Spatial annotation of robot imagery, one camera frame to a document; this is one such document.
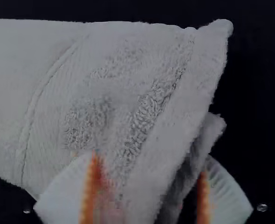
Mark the pale towel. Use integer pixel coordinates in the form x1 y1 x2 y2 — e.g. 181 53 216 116
0 18 234 224

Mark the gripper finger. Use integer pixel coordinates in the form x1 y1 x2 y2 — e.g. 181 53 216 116
22 149 116 224
195 155 268 224

